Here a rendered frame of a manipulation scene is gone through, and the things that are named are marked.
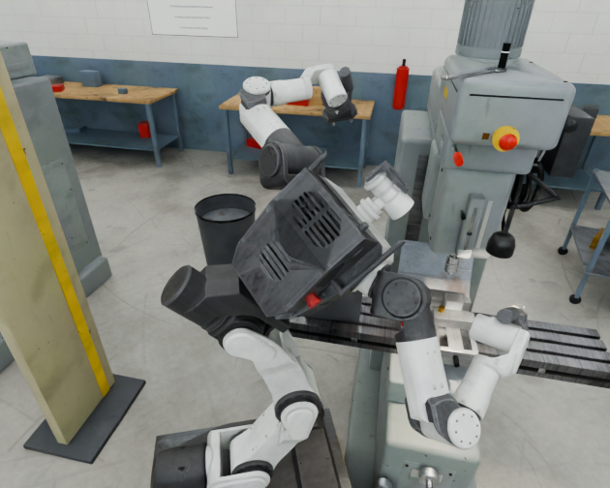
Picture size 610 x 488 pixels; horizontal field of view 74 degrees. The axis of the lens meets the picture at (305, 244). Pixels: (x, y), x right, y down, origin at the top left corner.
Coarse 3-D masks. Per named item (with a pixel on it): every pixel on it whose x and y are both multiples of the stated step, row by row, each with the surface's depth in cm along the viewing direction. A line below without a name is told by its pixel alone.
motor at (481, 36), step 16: (480, 0) 120; (496, 0) 118; (512, 0) 116; (528, 0) 117; (464, 16) 127; (480, 16) 122; (496, 16) 119; (512, 16) 119; (528, 16) 121; (464, 32) 128; (480, 32) 123; (496, 32) 121; (512, 32) 121; (464, 48) 128; (480, 48) 125; (496, 48) 123; (512, 48) 124
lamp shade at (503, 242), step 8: (496, 232) 113; (488, 240) 115; (496, 240) 112; (504, 240) 111; (512, 240) 111; (488, 248) 114; (496, 248) 112; (504, 248) 111; (512, 248) 111; (496, 256) 113; (504, 256) 112
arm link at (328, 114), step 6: (348, 96) 136; (348, 102) 137; (324, 108) 139; (342, 108) 137; (348, 108) 141; (354, 108) 145; (324, 114) 147; (330, 114) 143; (336, 114) 140; (342, 114) 144; (348, 114) 144; (354, 114) 146; (324, 120) 149; (330, 120) 147; (336, 120) 147; (342, 120) 147
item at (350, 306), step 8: (352, 296) 156; (360, 296) 156; (336, 304) 160; (344, 304) 159; (352, 304) 158; (360, 304) 158; (320, 312) 163; (328, 312) 162; (336, 312) 162; (344, 312) 161; (352, 312) 160; (344, 320) 164; (352, 320) 163
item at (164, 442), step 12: (324, 420) 185; (180, 432) 179; (192, 432) 180; (204, 432) 180; (156, 444) 174; (168, 444) 174; (336, 444) 176; (336, 456) 171; (336, 468) 167; (348, 480) 163
